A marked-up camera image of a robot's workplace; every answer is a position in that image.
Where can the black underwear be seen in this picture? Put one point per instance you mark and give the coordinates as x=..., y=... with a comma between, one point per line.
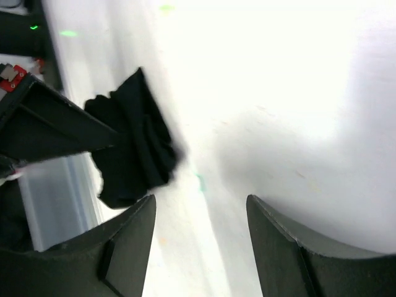
x=145, y=156

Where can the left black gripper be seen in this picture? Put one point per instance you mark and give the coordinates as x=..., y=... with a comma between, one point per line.
x=38, y=123

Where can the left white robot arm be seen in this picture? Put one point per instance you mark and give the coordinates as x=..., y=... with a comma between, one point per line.
x=29, y=35

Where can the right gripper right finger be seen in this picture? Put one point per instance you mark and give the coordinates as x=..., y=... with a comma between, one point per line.
x=294, y=260

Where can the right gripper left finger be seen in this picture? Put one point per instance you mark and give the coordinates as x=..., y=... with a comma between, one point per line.
x=109, y=260

